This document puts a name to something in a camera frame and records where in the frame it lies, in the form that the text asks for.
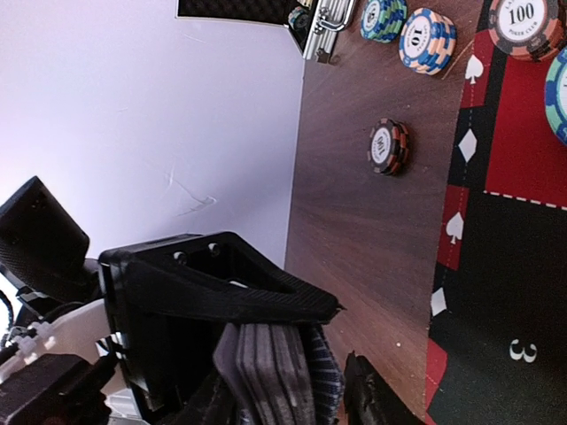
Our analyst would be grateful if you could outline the round red black poker mat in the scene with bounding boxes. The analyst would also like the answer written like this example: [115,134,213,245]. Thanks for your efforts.
[423,26,567,425]

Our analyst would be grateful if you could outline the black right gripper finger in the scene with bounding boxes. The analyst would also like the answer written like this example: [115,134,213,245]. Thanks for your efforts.
[344,352,425,425]

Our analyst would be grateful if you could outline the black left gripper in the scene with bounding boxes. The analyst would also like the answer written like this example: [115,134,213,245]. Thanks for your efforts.
[98,234,342,412]

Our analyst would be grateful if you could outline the black hundred chip seat four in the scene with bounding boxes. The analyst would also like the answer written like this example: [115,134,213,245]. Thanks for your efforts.
[488,0,566,62]

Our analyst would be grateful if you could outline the black red poker chip stack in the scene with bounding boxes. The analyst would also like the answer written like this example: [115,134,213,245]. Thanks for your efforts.
[367,118,410,175]

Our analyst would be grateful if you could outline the green poker chip stack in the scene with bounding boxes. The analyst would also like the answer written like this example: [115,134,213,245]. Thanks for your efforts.
[361,0,408,43]

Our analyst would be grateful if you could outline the blue playing card deck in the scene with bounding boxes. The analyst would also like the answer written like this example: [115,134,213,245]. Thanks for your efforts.
[213,323,345,424]

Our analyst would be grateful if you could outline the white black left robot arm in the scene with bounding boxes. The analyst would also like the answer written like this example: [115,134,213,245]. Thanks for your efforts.
[1,177,345,424]

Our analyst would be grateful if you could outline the green chip seat four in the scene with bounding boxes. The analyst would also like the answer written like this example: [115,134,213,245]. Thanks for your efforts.
[544,49,567,145]

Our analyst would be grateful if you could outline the blue white poker chip stack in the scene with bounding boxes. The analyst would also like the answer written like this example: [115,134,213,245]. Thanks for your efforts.
[399,7,457,75]

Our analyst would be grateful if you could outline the aluminium poker chip case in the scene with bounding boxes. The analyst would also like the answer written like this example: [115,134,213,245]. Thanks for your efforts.
[176,0,357,64]

